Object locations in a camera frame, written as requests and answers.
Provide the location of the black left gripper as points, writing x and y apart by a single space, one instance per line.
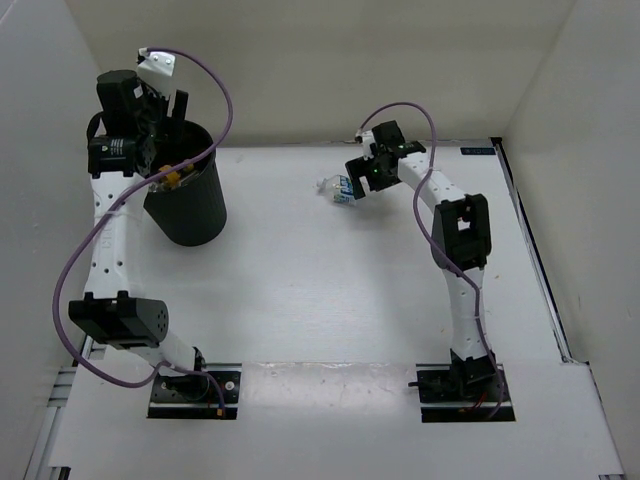
169 128

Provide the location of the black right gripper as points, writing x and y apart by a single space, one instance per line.
359 166

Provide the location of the clear bottle blue label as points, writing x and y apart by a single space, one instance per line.
337 189

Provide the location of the clear bottle yellow cap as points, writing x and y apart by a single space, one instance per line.
173 180

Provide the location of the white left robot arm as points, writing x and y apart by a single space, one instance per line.
122 144

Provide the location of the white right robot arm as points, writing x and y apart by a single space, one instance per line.
460 242

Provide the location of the black plastic bin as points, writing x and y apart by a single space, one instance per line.
194 213

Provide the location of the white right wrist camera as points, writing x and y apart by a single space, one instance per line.
367 142

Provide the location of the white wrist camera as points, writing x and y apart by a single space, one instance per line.
367 142
156 69

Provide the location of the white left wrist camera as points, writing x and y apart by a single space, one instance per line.
156 69

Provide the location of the aluminium frame rail right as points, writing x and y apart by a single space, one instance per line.
557 326

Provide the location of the aluminium frame rail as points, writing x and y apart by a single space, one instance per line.
557 326
55 228

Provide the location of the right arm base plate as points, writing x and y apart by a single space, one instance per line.
442 400

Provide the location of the aluminium frame rail left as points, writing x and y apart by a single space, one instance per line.
55 228

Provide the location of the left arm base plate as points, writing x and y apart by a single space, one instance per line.
196 398

